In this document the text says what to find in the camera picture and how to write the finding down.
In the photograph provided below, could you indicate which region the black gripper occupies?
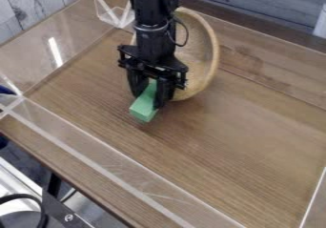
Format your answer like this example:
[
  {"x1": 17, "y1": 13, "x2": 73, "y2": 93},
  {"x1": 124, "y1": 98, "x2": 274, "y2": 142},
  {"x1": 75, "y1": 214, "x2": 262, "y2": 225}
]
[{"x1": 118, "y1": 45, "x2": 188, "y2": 109}]

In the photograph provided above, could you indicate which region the green rectangular block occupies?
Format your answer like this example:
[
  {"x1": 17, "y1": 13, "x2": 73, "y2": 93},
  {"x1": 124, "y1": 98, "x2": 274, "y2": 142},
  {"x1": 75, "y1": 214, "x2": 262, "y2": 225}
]
[{"x1": 128, "y1": 80, "x2": 158, "y2": 122}]

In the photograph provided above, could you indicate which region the brown wooden bowl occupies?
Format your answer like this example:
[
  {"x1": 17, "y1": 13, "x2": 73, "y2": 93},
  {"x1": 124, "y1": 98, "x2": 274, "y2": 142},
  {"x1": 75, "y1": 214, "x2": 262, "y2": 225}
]
[{"x1": 128, "y1": 6, "x2": 222, "y2": 102}]

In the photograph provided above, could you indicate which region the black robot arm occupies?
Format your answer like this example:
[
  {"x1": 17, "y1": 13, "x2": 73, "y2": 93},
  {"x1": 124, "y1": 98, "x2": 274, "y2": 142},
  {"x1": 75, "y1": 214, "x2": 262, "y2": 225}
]
[{"x1": 118, "y1": 0, "x2": 188, "y2": 109}]

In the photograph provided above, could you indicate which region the black metal table leg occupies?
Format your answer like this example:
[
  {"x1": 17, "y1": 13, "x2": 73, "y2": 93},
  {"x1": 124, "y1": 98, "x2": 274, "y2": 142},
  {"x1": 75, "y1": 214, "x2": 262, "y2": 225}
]
[{"x1": 47, "y1": 174, "x2": 63, "y2": 197}]

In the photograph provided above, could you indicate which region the grey metal clamp plate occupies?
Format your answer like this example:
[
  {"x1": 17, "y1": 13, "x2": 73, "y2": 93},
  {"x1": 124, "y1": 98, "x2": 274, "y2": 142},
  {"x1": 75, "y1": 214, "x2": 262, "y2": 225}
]
[{"x1": 41, "y1": 192, "x2": 95, "y2": 228}]

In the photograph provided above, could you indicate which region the clear acrylic corner bracket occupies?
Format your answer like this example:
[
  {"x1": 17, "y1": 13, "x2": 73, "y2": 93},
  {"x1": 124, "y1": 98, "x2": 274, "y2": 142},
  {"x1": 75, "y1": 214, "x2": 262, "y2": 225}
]
[{"x1": 95, "y1": 0, "x2": 135, "y2": 29}]

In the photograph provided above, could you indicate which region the clear acrylic front wall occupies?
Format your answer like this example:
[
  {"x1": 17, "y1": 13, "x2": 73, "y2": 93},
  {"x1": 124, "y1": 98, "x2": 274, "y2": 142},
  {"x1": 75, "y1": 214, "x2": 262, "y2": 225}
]
[{"x1": 0, "y1": 74, "x2": 246, "y2": 228}]

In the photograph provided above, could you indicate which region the black cable loop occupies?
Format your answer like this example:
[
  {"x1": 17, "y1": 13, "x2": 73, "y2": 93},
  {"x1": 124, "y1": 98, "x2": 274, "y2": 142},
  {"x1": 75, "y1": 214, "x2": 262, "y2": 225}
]
[{"x1": 0, "y1": 193, "x2": 49, "y2": 228}]

